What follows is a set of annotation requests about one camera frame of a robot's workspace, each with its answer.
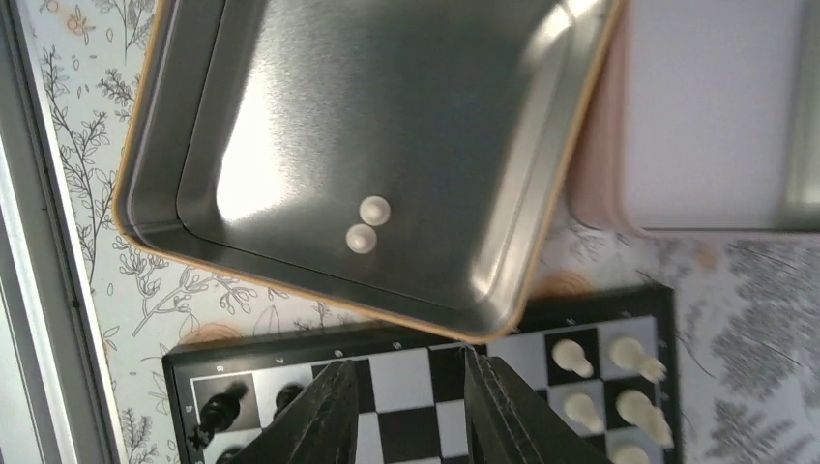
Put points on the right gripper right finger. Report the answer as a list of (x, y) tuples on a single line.
[(508, 422)]

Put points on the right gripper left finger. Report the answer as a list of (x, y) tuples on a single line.
[(320, 425)]

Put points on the white chess piece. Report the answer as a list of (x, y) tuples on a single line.
[(628, 353)]

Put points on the black chess pawn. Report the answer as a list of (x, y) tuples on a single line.
[(218, 414), (286, 396)]

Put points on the white pawn on board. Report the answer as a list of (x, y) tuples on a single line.
[(579, 407), (570, 356)]

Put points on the black white chess board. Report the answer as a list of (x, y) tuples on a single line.
[(410, 384)]

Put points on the white piece on board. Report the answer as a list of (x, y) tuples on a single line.
[(637, 409)]

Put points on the gold tin box with pieces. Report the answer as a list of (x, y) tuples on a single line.
[(259, 127)]

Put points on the white pawn in tin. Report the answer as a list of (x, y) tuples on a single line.
[(361, 238), (375, 211)]

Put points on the floral patterned table mat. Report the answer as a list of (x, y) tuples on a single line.
[(748, 312)]

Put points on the aluminium front rail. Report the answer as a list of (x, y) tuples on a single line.
[(56, 403)]

